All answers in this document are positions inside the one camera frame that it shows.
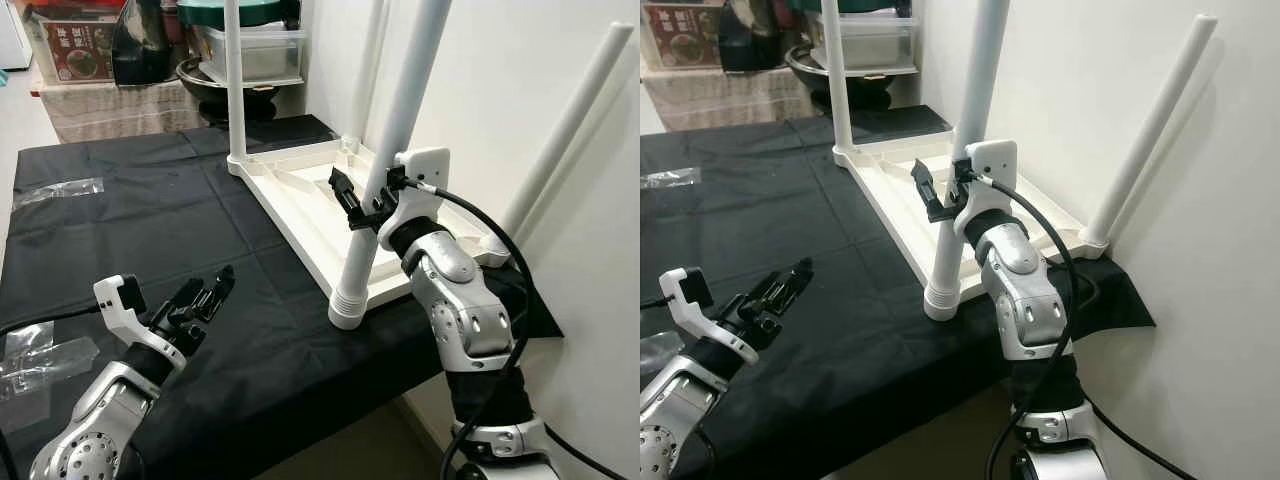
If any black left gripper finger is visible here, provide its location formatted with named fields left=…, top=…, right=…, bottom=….
left=165, top=280, right=207, bottom=321
left=765, top=257, right=816, bottom=311
left=735, top=272, right=787, bottom=313
left=195, top=265, right=238, bottom=323

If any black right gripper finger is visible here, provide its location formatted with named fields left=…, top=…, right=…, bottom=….
left=910, top=157, right=946, bottom=219
left=328, top=167, right=367, bottom=229

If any white plastic children table top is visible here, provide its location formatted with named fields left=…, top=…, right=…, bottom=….
left=225, top=138, right=516, bottom=311
left=832, top=130, right=1111, bottom=301

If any black tablecloth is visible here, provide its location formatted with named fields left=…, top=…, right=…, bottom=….
left=0, top=115, right=566, bottom=480
left=640, top=105, right=1156, bottom=480

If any clear tape patch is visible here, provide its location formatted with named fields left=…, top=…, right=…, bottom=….
left=640, top=330, right=686, bottom=391
left=0, top=320, right=101, bottom=431

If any clear plastic bag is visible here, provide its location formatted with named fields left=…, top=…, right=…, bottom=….
left=15, top=178, right=106, bottom=206
left=640, top=168, right=701, bottom=191

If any clear plastic storage box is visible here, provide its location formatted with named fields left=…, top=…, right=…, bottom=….
left=195, top=25, right=308, bottom=86
left=815, top=12, right=919, bottom=73

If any black wok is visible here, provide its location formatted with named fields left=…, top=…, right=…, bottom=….
left=175, top=58, right=301, bottom=121
left=785, top=45, right=916, bottom=111

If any dark green round lid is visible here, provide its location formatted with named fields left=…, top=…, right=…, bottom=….
left=178, top=0, right=301, bottom=29
left=795, top=0, right=913, bottom=13

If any black plastic bag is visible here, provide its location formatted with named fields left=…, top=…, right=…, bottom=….
left=718, top=0, right=796, bottom=73
left=110, top=0, right=181, bottom=86

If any white refrigerator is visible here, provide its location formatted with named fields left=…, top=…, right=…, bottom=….
left=0, top=5, right=31, bottom=71

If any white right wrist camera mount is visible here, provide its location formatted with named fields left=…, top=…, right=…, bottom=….
left=378, top=147, right=453, bottom=246
left=955, top=140, right=1019, bottom=236

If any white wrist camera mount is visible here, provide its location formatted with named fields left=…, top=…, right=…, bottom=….
left=93, top=275, right=186, bottom=371
left=378, top=147, right=453, bottom=246
left=660, top=267, right=758, bottom=366
left=955, top=140, right=1019, bottom=236

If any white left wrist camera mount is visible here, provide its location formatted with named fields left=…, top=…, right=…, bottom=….
left=93, top=275, right=186, bottom=371
left=660, top=267, right=758, bottom=366

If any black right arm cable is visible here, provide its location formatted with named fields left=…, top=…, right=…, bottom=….
left=390, top=175, right=621, bottom=480
left=965, top=168, right=1201, bottom=480

